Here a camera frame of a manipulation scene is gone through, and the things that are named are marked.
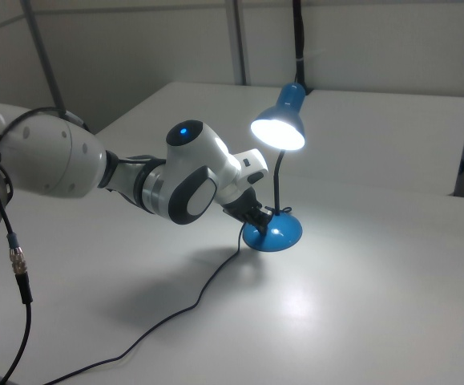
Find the blue gooseneck desk lamp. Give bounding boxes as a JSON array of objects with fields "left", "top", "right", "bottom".
[{"left": 240, "top": 81, "right": 309, "bottom": 254}]

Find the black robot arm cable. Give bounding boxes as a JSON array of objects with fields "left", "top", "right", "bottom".
[{"left": 0, "top": 106, "right": 93, "bottom": 385}]

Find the grey partition post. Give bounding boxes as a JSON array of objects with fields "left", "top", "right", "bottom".
[
  {"left": 226, "top": 0, "right": 253, "bottom": 87},
  {"left": 23, "top": 0, "right": 67, "bottom": 113}
]

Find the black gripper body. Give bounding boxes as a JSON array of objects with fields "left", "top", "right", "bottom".
[{"left": 220, "top": 189, "right": 265, "bottom": 228}]

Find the black lamp power cord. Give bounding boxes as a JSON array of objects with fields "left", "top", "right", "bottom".
[{"left": 40, "top": 206, "right": 293, "bottom": 385}]

